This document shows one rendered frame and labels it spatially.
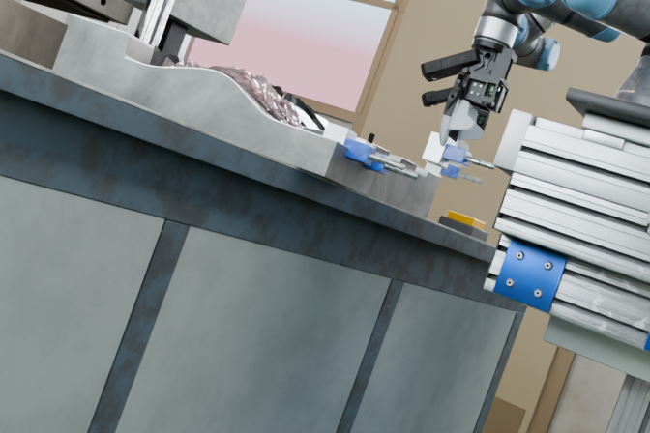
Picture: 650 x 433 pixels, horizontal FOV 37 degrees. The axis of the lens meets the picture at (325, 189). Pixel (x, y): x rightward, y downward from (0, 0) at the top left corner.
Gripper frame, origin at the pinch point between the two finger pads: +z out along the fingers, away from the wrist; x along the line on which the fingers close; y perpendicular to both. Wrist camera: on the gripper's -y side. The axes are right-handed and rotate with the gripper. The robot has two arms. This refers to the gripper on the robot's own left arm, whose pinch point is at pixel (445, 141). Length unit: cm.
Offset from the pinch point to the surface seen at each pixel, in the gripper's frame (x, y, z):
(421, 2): 234, -123, -95
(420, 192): 3.3, -2.5, 10.3
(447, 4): 233, -110, -97
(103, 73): -52, -38, 13
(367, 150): -39.2, 3.5, 10.4
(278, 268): -33.6, -6.6, 31.9
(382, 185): -10.4, -4.6, 12.3
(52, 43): -75, -27, 13
